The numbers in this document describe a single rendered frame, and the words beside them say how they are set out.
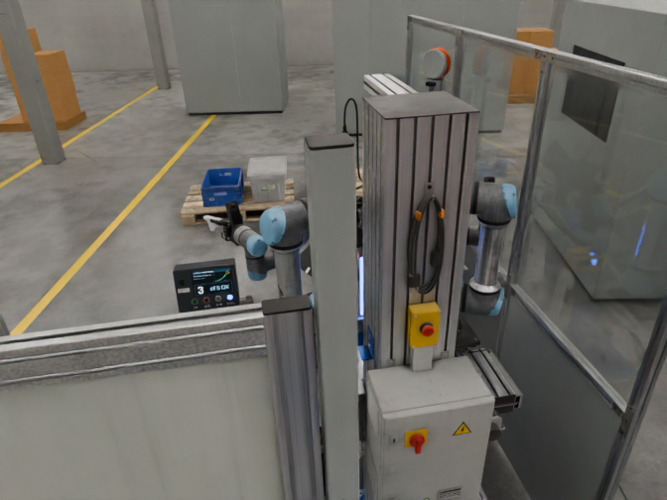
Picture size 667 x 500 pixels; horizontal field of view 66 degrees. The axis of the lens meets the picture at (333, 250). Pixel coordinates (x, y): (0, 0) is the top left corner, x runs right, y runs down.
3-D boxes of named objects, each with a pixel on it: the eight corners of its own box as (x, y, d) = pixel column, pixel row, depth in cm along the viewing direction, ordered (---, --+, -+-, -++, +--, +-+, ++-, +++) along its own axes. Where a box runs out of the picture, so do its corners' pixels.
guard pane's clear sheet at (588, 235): (407, 165, 391) (412, 22, 342) (630, 411, 174) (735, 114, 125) (405, 165, 391) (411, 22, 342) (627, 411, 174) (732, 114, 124)
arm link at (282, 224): (320, 338, 191) (313, 204, 164) (286, 354, 183) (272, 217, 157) (303, 322, 199) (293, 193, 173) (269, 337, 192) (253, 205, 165)
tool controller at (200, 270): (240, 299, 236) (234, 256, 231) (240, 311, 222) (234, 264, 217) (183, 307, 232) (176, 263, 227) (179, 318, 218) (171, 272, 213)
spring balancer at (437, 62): (427, 75, 285) (419, 77, 280) (429, 46, 277) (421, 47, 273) (452, 79, 275) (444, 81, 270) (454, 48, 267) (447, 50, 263)
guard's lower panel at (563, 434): (402, 268, 441) (406, 169, 396) (583, 576, 217) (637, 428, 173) (399, 269, 440) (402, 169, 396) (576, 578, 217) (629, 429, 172)
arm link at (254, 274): (278, 275, 204) (276, 251, 199) (253, 285, 199) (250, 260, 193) (268, 267, 210) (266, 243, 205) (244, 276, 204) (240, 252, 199)
